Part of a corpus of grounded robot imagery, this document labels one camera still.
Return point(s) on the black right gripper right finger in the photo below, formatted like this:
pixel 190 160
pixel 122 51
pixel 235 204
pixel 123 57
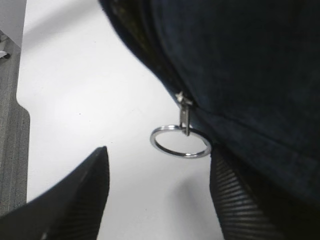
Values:
pixel 249 207

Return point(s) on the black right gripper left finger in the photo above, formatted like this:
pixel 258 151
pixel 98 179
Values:
pixel 70 210

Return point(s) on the dark blue lunch bag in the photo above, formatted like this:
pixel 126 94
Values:
pixel 251 69

